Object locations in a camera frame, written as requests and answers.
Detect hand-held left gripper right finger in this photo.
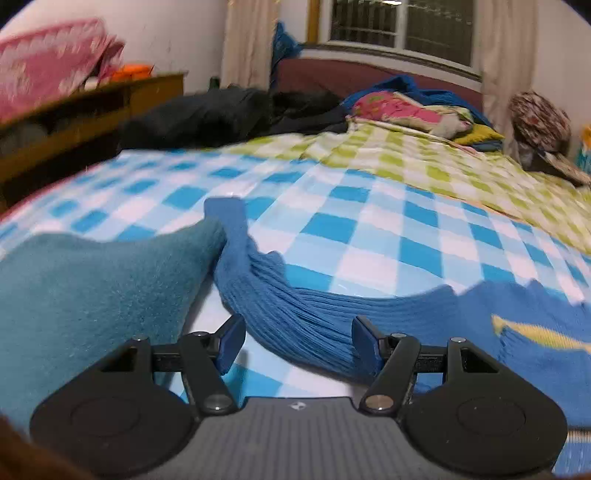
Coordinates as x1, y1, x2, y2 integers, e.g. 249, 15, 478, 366
351, 315, 502, 414

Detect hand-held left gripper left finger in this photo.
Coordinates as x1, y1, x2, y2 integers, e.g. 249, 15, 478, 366
98, 314, 247, 414

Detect blue knit sweater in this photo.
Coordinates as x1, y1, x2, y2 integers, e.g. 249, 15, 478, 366
204, 198, 591, 430

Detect black clothes pile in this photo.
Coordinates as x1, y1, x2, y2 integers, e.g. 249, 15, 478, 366
117, 85, 352, 151

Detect pile of colourful clothes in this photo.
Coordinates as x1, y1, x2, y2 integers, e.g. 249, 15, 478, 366
344, 75, 495, 127

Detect teal fleece garment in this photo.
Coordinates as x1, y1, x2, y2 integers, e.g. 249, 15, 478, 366
0, 217, 227, 430

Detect green checkered bed sheet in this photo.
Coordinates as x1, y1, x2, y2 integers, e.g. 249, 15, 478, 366
222, 117, 591, 254

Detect white garment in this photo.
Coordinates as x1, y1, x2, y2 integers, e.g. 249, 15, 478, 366
429, 108, 476, 139

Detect pink floral garment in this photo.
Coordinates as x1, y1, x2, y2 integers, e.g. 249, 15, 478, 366
351, 91, 444, 125

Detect yellow cloth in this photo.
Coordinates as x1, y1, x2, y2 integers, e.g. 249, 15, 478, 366
455, 122, 506, 146

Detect wooden cabinet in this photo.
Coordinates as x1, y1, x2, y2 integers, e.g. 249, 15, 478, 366
0, 71, 188, 208

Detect maroon headboard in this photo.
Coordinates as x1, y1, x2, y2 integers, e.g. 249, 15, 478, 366
272, 58, 485, 114

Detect brown patterned cloth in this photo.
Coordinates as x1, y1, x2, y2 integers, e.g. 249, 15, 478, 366
508, 90, 591, 188

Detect orange cloth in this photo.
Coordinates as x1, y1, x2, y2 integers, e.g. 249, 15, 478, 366
111, 64, 153, 81

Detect blue hanging cloth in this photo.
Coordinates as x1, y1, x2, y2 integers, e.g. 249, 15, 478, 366
270, 21, 303, 70

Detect beige curtain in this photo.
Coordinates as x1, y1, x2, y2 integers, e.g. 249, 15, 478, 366
222, 0, 280, 90
475, 0, 539, 134

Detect window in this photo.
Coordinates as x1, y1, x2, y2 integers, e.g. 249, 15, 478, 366
307, 0, 483, 81

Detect pink floral quilt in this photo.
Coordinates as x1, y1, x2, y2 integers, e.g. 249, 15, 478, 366
0, 18, 125, 123

